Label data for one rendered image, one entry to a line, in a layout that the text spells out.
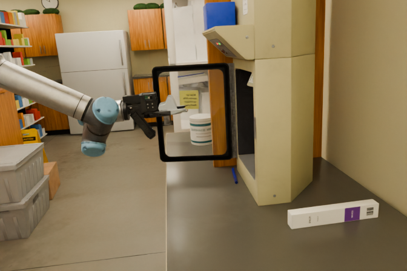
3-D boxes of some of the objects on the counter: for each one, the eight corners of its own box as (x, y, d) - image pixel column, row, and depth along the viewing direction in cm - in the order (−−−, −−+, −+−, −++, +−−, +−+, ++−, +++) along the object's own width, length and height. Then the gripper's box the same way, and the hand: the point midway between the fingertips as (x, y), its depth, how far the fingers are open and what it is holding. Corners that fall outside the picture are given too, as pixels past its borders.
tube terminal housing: (293, 163, 137) (294, -29, 120) (331, 198, 106) (340, -56, 88) (236, 169, 134) (229, -26, 117) (258, 206, 103) (252, -53, 86)
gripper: (119, 98, 103) (184, 91, 105) (125, 94, 115) (183, 88, 117) (123, 124, 105) (187, 117, 107) (128, 117, 117) (185, 110, 119)
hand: (181, 110), depth 112 cm, fingers open, 5 cm apart
